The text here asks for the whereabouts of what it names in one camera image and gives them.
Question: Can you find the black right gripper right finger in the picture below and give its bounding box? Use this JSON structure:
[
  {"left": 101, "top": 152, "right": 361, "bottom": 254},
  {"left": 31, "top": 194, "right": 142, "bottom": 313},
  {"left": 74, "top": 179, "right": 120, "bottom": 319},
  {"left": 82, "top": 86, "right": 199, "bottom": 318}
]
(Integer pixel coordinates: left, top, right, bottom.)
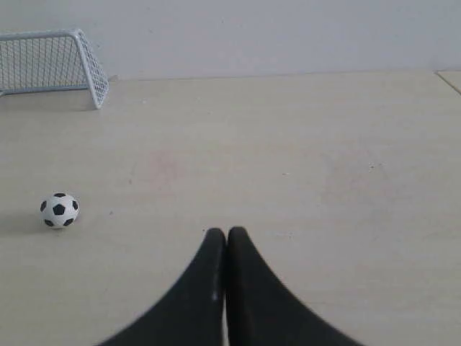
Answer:
[{"left": 225, "top": 226, "right": 361, "bottom": 345}]

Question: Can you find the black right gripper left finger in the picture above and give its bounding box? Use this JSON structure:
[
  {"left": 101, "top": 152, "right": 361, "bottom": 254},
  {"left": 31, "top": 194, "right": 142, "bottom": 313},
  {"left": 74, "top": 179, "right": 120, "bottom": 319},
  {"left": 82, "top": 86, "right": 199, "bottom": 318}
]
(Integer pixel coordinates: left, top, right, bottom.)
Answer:
[{"left": 102, "top": 228, "right": 226, "bottom": 345}]

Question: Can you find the black and white mini football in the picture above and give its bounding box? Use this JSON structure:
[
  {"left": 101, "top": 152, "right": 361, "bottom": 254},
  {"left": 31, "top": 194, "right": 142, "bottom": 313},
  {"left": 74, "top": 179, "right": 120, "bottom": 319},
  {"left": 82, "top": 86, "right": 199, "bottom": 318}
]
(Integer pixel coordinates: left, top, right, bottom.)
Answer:
[{"left": 40, "top": 192, "right": 80, "bottom": 229}]

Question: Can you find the white mini goal with net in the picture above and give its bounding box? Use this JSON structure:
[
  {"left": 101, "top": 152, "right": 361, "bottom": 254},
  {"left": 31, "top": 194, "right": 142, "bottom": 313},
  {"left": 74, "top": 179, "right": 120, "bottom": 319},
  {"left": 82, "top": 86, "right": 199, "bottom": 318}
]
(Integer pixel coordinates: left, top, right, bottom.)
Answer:
[{"left": 1, "top": 29, "right": 109, "bottom": 109}]

